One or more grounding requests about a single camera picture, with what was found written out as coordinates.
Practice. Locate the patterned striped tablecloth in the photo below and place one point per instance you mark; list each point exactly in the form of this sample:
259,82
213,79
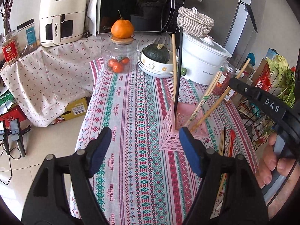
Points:
137,183

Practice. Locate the brown wooden chopstick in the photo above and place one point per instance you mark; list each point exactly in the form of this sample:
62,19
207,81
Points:
218,102

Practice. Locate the white ceramic bowl stack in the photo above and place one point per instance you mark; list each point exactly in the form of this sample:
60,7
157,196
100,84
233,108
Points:
156,69

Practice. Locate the napa cabbage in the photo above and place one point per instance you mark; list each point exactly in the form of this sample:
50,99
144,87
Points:
278,67

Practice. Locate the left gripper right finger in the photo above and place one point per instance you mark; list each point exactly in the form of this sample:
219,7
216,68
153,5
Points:
243,202

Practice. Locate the green leafy herbs bunch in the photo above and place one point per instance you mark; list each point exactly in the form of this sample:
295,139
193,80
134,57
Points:
286,94

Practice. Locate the red label glass jar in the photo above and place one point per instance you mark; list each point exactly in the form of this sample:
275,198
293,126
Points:
10,47

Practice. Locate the white electric cooking pot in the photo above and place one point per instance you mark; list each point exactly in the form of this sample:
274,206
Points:
202,58

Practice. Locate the grey refrigerator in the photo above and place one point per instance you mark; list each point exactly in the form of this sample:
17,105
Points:
234,22

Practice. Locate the black chopstick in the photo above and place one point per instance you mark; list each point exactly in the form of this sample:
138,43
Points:
179,68
224,141

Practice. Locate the light bamboo chopstick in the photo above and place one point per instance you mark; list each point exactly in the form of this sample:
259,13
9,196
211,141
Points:
174,65

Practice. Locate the orange mandarin fruit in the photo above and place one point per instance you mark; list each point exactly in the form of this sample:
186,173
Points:
122,28

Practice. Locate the disposable chopsticks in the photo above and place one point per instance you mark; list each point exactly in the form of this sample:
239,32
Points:
203,99

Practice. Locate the glass jar with tomatoes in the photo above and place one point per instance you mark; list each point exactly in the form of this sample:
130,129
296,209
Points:
123,55

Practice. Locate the woven rope lidded basket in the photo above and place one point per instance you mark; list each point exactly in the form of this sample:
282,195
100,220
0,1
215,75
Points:
194,22

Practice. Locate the black wire basket rack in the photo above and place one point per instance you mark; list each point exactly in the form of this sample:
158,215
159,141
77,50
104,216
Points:
257,123

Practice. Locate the person right hand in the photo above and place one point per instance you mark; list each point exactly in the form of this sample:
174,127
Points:
267,164

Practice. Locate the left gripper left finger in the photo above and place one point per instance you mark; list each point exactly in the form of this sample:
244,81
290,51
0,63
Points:
61,192

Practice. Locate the vase of dry twigs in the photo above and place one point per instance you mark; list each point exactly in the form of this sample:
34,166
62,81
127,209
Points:
8,7

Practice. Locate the floral side table cloth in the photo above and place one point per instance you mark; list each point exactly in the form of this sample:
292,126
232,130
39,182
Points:
44,82

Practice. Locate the blue label storage jar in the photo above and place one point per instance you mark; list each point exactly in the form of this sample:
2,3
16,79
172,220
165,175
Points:
26,36

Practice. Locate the yellow cardboard box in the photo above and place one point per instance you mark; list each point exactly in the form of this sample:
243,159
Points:
73,110

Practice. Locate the dark green pumpkin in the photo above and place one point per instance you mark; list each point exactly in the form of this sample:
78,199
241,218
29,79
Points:
157,52

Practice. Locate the cream air fryer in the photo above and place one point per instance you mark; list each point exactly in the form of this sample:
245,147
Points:
61,21

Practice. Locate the black microwave oven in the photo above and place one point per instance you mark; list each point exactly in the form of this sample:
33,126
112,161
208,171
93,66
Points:
146,15

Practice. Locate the jar of red dried fruit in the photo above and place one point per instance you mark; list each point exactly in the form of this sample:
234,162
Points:
228,71

